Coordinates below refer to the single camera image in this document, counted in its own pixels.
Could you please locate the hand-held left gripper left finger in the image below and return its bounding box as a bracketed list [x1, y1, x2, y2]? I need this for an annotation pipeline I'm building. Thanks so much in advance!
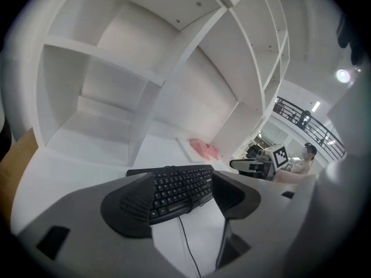
[17, 172, 198, 278]

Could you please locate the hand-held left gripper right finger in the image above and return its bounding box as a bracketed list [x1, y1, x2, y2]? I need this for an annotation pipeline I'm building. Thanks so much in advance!
[210, 170, 319, 278]

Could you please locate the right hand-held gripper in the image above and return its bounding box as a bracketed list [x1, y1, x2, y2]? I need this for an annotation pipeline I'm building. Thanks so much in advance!
[230, 145, 290, 181]

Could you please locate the black keyboard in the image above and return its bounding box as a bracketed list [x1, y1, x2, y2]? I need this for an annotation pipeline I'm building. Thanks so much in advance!
[126, 164, 215, 226]

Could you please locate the person's right forearm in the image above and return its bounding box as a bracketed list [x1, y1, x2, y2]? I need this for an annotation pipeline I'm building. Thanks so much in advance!
[274, 170, 308, 185]

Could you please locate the pink towel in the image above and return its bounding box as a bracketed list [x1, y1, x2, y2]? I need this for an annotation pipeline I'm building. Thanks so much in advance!
[190, 138, 210, 158]
[207, 145, 223, 162]

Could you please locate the white table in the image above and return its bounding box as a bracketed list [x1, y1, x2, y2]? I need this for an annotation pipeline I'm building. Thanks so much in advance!
[10, 131, 241, 278]

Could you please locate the brown cardboard box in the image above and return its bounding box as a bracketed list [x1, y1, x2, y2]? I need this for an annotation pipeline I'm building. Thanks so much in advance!
[0, 127, 38, 214]

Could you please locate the black metal railing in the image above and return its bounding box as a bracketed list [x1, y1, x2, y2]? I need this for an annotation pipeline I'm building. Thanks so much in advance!
[274, 96, 347, 159]

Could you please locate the round ceiling light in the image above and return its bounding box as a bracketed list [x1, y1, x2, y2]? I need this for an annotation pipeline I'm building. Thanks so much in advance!
[335, 68, 351, 83]

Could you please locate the white shelf hutch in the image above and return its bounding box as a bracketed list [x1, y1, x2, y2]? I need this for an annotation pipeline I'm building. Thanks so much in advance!
[36, 0, 290, 167]

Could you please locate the thin black cable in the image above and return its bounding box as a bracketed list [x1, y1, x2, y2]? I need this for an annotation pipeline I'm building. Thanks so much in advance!
[177, 213, 203, 278]

